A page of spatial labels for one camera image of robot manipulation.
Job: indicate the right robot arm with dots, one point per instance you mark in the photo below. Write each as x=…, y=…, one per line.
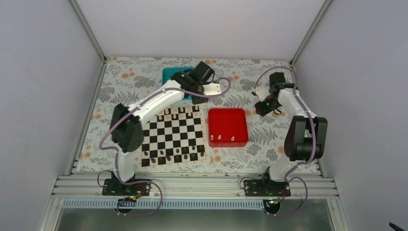
x=306, y=135

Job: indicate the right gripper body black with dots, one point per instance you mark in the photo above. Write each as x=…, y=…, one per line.
x=273, y=104

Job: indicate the floral patterned tablecloth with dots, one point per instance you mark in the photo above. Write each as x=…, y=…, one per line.
x=129, y=79

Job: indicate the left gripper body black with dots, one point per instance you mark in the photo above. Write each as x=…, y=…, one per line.
x=196, y=100

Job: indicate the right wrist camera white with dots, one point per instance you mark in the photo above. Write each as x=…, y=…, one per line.
x=261, y=92

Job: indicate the black white chessboard mat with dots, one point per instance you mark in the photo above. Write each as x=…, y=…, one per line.
x=180, y=133

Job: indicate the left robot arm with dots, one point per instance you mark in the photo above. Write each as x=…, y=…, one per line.
x=127, y=123

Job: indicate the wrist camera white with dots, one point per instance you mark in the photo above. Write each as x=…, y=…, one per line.
x=261, y=92
x=212, y=89

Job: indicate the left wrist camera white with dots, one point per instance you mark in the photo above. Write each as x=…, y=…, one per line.
x=212, y=89

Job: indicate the aluminium rail frame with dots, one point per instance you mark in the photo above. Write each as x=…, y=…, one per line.
x=194, y=187

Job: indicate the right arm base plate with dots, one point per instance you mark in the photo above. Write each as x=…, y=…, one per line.
x=269, y=188

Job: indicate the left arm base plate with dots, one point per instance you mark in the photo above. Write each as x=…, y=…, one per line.
x=112, y=187

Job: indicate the red plastic tray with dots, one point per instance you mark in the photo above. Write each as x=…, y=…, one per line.
x=227, y=122

